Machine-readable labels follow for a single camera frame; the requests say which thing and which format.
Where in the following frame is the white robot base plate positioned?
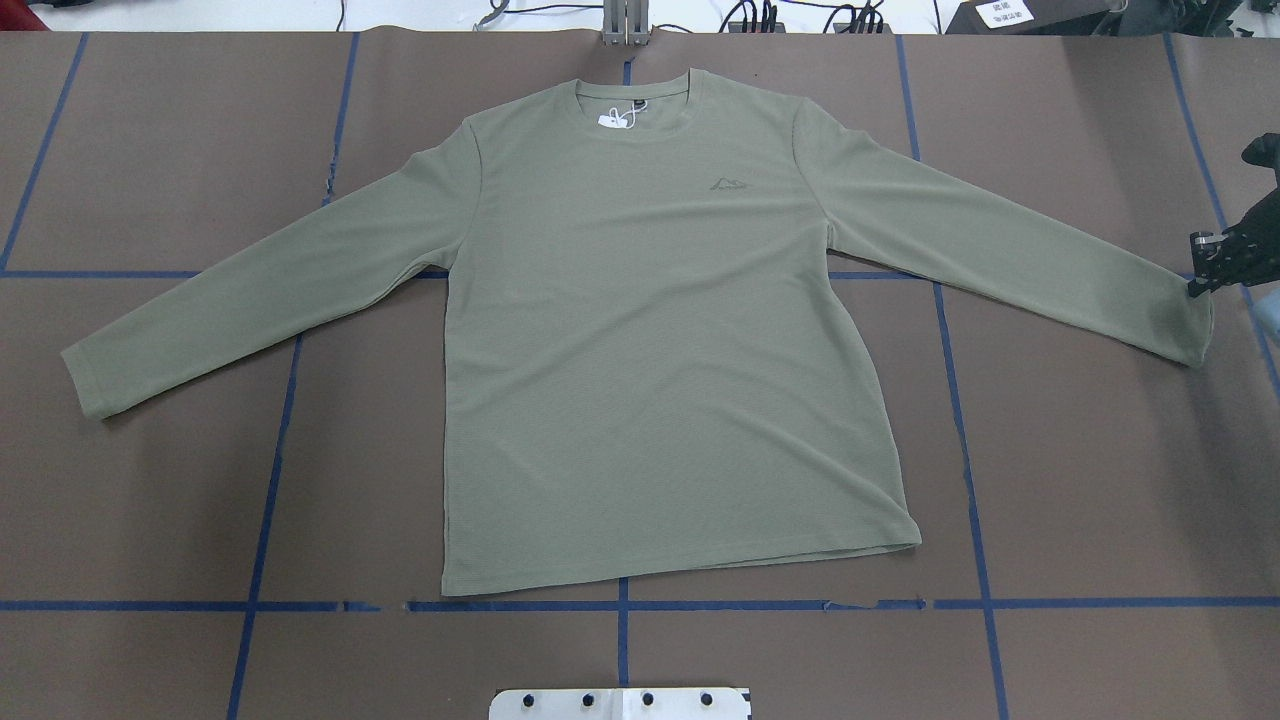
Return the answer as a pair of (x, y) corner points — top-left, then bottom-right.
(488, 685), (753, 719)

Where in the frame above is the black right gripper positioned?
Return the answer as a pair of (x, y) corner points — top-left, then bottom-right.
(1188, 188), (1279, 299)

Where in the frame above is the grey aluminium post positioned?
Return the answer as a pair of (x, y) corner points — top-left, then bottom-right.
(600, 0), (652, 47)

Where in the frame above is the olive green long-sleeve shirt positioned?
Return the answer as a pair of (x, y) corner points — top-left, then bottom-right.
(61, 69), (1213, 598)

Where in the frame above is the white paper garment tag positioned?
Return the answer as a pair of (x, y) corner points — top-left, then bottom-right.
(596, 102), (646, 129)

